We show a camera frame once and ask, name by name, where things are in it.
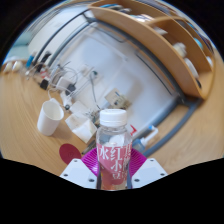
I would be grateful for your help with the white paper cup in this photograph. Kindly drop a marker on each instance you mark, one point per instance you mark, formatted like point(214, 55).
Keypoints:
point(48, 118)

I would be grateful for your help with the white power adapter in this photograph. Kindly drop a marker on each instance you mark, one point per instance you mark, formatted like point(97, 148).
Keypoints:
point(62, 83)

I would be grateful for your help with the wooden shelf unit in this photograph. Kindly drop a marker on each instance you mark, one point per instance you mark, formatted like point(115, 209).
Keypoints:
point(146, 36)

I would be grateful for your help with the small blue bottle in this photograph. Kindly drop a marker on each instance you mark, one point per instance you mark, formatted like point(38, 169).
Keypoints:
point(30, 60)

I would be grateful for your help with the grey metal desk frame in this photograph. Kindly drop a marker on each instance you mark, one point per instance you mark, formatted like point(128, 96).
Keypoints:
point(186, 115)

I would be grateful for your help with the flat round red coaster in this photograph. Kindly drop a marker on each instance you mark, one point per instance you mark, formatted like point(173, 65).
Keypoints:
point(68, 152)

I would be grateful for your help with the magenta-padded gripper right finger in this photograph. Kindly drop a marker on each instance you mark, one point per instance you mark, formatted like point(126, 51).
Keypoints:
point(148, 171)

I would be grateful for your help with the pink-labelled clear drink bottle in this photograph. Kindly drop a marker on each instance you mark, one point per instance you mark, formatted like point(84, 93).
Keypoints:
point(113, 160)

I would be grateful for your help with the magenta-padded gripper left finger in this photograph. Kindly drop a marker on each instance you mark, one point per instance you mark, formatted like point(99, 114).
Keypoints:
point(78, 173)

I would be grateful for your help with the white tissue pack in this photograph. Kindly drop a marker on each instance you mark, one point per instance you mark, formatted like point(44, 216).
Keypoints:
point(81, 125)

